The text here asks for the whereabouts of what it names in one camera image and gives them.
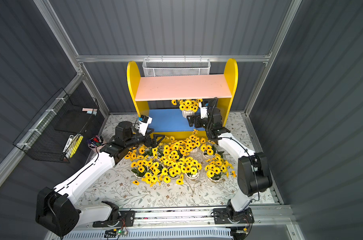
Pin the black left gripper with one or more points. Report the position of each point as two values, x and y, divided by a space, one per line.
151 139

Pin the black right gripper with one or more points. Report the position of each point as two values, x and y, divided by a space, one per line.
195 120

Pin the sunflower pot taken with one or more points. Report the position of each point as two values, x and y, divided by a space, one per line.
208 148
155 152

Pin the shelf sunflower pot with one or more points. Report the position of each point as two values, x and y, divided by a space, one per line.
139 169
217 167
193 143
137 153
190 167
173 170
181 147
156 174
188 107
169 153

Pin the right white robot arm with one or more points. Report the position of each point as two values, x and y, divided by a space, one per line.
253 173

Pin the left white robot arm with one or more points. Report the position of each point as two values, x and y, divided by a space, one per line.
56 210

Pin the yellow wooden shelf unit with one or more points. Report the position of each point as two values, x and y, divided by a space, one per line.
209 100

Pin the pink metal pen bucket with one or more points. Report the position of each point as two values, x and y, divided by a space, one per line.
95 142

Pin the white mesh desk organizer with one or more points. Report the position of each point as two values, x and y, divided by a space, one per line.
172 69

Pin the yellow marker in basket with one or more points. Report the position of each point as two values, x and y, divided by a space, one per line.
74 146

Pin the white marker in basket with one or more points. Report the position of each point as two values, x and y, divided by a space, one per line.
69 140

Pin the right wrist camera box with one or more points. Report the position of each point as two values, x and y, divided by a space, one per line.
203 106

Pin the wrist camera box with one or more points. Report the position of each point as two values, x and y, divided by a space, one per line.
144 122
203 106

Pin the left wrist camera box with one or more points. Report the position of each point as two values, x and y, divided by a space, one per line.
144 122

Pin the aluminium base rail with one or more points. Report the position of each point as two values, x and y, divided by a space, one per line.
192 223

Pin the black wire wall basket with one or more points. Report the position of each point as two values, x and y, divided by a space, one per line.
69 114

